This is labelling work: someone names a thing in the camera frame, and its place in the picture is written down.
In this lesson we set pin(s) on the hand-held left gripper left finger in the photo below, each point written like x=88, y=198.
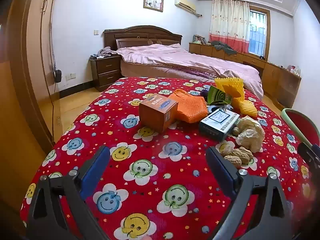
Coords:
x=96, y=170

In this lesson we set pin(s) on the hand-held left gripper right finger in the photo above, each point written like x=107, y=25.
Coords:
x=220, y=165

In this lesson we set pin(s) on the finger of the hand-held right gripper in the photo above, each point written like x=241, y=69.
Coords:
x=308, y=153

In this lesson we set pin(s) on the green-rimmed red bin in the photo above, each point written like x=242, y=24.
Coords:
x=300, y=122

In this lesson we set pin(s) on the single peanut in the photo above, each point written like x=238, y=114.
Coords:
x=235, y=131

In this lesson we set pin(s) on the beige paper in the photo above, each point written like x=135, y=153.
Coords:
x=251, y=138
x=247, y=123

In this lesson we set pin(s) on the blue and white box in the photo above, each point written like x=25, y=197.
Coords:
x=217, y=122

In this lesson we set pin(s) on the grey round lid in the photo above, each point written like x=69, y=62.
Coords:
x=212, y=108

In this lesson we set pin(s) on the yellow foam net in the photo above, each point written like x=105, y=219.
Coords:
x=247, y=108
x=231, y=87

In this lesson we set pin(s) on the orange foam mesh bag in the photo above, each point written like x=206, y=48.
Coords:
x=192, y=107

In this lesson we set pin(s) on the green spiral-print box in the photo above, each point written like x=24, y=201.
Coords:
x=220, y=95

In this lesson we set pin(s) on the dark purple item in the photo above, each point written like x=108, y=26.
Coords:
x=205, y=93

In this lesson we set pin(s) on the orange-brown cardboard box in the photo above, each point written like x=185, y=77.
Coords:
x=155, y=115

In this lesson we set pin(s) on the red smiley flower blanket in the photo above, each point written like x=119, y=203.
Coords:
x=190, y=155

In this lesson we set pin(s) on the small white bottles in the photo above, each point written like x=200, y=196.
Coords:
x=293, y=70

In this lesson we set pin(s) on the long light wooden cabinet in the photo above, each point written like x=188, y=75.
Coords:
x=272, y=75

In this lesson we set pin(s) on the dark wooden nightstand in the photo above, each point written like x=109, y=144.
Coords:
x=107, y=72

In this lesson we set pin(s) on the light wooden wardrobe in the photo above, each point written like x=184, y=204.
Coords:
x=22, y=105

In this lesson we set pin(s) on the bed with pink cover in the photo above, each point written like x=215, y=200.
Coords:
x=187, y=60

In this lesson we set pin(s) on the dark grey clothes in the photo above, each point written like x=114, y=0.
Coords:
x=222, y=47

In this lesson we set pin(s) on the pile of clothes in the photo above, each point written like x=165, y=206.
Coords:
x=106, y=52

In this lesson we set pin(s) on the row of books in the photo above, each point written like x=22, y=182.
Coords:
x=199, y=40

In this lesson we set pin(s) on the wooden framed window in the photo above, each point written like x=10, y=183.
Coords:
x=257, y=35

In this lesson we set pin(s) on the cream and red curtain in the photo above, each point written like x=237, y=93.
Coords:
x=228, y=25

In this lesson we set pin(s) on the dark wooden headboard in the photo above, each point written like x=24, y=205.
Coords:
x=140, y=33

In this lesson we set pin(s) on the air conditioner pipe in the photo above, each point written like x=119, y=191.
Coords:
x=198, y=15

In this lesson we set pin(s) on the white wall socket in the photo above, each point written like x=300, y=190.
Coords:
x=70, y=76

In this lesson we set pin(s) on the black wall adapter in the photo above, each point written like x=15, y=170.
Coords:
x=58, y=75

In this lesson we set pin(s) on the wall air conditioner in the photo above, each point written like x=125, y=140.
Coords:
x=185, y=4

